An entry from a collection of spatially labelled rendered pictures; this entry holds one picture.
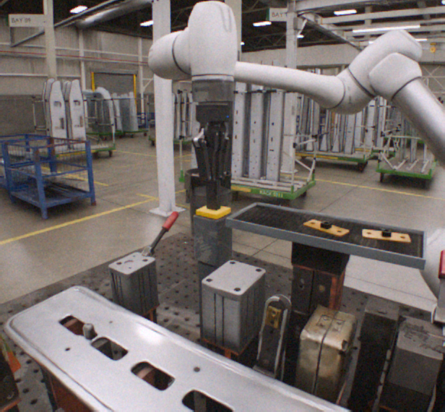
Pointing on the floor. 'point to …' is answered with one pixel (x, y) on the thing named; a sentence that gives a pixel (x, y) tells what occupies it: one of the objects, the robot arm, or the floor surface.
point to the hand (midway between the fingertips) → (213, 194)
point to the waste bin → (196, 185)
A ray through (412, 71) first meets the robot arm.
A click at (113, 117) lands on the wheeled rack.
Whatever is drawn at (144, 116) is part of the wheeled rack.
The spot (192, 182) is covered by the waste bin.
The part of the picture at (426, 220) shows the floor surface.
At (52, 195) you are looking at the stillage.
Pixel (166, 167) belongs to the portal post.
